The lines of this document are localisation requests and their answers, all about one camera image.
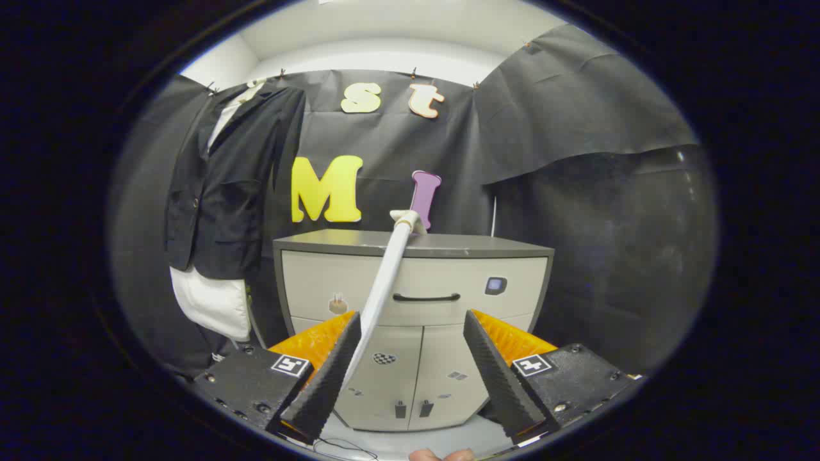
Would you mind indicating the black backdrop cloth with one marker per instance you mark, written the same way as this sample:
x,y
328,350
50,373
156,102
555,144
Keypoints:
x,y
576,128

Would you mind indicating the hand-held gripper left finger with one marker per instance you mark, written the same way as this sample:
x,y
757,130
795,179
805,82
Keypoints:
x,y
323,378

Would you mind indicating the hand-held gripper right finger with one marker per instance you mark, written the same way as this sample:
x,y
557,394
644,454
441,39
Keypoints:
x,y
500,378

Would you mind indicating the white garment steamer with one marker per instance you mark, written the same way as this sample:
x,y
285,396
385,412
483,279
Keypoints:
x,y
384,282

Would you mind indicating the grey and beige cabinet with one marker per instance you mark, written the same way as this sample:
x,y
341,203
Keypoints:
x,y
333,282

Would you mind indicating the black jacket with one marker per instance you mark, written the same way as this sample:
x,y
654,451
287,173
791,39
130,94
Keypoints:
x,y
224,211

